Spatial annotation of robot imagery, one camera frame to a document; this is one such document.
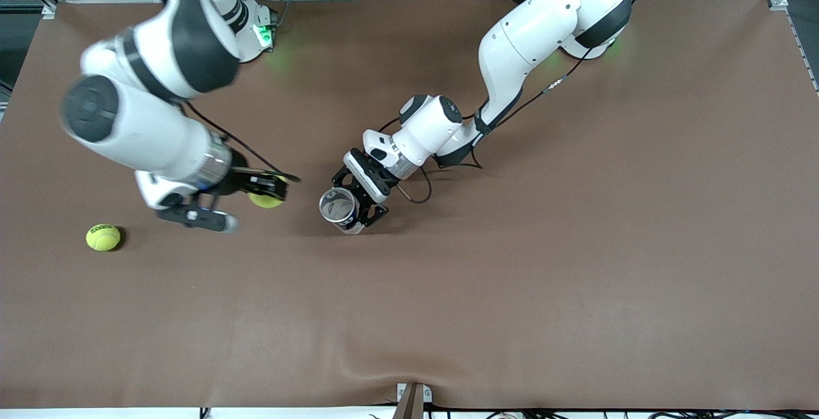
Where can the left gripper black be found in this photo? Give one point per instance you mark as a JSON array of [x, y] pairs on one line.
[[373, 178]]

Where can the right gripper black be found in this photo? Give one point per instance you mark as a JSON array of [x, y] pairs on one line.
[[241, 178]]

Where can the yellow tennis ball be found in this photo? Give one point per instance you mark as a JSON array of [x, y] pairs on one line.
[[102, 238], [267, 197]]

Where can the silver tennis ball can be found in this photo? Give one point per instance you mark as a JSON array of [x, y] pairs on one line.
[[337, 206]]

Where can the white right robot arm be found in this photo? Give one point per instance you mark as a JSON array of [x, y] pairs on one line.
[[147, 131]]

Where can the brown table mat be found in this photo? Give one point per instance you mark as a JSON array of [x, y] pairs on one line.
[[512, 278]]

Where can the grey metal mount bracket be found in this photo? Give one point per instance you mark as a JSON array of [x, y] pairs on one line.
[[413, 403]]

